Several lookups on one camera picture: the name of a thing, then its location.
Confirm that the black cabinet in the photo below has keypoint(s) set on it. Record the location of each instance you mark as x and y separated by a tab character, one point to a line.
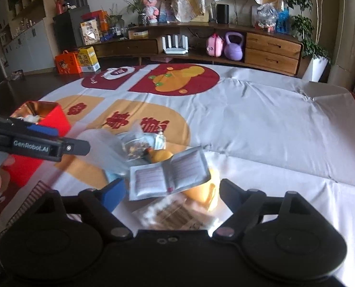
66	30

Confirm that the clear plastic bag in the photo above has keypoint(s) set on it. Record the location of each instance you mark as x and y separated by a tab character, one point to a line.
105	149

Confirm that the printed tablecloth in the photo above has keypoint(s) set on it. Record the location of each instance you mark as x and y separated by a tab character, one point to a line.
270	119

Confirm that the small potted plant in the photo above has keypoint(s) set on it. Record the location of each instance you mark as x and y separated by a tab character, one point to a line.
141	18

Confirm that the tall green plant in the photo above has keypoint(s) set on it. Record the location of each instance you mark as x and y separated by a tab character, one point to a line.
304	27

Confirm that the orange and red box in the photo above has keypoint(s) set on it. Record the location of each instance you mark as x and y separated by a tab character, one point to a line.
98	16

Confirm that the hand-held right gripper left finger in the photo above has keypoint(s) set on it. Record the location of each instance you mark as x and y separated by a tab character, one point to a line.
115	192

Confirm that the flat cardboard box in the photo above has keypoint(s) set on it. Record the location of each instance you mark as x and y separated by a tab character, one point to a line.
138	34

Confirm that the clear packet of dried bits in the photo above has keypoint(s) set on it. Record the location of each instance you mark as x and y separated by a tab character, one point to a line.
138	148

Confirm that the clear bag of small goods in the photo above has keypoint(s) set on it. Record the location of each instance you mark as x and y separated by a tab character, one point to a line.
267	15

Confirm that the white planter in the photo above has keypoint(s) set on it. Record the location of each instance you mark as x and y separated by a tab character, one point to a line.
315	68

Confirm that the wooden wall shelf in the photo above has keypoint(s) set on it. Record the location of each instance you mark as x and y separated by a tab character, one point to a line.
24	3

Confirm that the yellow carton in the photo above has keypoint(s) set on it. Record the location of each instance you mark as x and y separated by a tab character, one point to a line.
88	59

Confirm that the red tin box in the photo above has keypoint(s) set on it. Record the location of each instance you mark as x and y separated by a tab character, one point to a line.
54	122

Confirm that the red thermos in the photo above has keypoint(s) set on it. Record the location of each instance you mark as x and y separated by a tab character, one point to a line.
59	6

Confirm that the orange gift bag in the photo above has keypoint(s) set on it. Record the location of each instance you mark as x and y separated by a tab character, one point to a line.
68	64

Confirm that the black speaker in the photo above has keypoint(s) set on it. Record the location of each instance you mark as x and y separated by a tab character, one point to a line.
223	13

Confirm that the orange round object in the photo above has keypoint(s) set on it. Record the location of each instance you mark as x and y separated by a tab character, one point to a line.
161	156

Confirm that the blue packet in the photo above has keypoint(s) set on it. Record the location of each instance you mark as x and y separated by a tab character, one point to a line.
282	22

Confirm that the transparent wrapped biscuit packet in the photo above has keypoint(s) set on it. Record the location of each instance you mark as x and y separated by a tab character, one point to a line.
171	215

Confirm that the wooden TV cabinet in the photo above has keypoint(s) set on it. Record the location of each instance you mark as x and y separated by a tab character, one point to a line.
273	46

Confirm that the white router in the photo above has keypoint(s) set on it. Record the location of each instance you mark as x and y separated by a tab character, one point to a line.
174	49

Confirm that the pink toy case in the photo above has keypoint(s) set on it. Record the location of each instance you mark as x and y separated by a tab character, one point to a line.
214	46

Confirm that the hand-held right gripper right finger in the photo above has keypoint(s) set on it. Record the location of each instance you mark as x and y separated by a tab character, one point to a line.
234	192

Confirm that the pink doll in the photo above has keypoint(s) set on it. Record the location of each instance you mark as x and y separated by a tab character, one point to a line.
150	9

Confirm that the silver foil packet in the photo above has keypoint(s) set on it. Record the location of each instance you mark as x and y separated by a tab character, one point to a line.
153	182

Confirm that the white cupboard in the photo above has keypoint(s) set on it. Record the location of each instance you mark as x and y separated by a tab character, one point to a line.
30	50

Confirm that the snack box with window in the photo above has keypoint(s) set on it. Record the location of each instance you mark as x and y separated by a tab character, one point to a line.
90	33

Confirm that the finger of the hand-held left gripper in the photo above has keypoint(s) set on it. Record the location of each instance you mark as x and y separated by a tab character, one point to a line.
44	131

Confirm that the purple kettlebell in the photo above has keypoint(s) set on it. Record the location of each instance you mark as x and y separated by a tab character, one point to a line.
234	50

